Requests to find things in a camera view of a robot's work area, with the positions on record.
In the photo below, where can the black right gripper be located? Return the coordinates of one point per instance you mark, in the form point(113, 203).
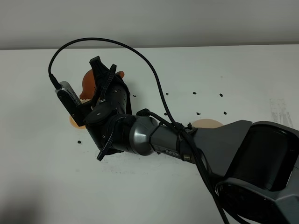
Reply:
point(117, 93)

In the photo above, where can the brown clay teapot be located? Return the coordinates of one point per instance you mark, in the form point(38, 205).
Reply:
point(88, 84)

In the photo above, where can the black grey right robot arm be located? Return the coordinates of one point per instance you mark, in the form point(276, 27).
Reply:
point(251, 169)

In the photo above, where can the beige round teapot coaster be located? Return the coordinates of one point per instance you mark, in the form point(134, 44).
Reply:
point(207, 123)

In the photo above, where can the white teacup front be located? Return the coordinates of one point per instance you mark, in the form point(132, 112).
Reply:
point(84, 100)

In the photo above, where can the orange saucer front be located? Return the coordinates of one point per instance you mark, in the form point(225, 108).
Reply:
point(74, 124)

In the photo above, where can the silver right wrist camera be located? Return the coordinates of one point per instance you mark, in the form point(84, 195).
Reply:
point(71, 102)

